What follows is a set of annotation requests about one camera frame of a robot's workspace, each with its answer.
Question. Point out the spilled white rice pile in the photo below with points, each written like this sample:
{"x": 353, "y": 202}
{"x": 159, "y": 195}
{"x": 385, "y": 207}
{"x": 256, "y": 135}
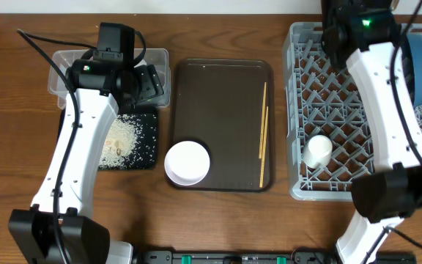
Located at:
{"x": 131, "y": 143}

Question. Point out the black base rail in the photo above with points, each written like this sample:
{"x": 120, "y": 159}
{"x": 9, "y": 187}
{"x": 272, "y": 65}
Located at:
{"x": 167, "y": 257}

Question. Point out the grey dishwasher rack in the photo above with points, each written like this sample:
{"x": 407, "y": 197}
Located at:
{"x": 321, "y": 100}

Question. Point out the brown serving tray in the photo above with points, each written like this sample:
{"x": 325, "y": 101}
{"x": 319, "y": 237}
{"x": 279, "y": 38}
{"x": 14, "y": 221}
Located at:
{"x": 218, "y": 103}

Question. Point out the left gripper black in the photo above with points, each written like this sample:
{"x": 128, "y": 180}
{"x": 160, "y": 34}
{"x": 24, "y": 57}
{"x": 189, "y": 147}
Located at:
{"x": 152, "y": 86}

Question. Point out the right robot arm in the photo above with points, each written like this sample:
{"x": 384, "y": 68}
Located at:
{"x": 364, "y": 38}

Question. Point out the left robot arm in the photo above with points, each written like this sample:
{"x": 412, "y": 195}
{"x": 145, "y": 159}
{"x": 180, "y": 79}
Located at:
{"x": 58, "y": 227}

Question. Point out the dark blue bowl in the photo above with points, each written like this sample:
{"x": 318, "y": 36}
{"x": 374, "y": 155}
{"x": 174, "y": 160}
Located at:
{"x": 412, "y": 58}

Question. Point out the wooden chopstick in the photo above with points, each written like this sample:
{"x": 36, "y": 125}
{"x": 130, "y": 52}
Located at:
{"x": 261, "y": 176}
{"x": 262, "y": 120}

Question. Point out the black plastic tray bin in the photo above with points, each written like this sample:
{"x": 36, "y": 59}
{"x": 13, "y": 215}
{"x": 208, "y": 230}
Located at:
{"x": 82, "y": 136}

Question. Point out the white cup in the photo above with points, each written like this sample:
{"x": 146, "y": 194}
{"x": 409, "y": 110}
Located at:
{"x": 317, "y": 152}

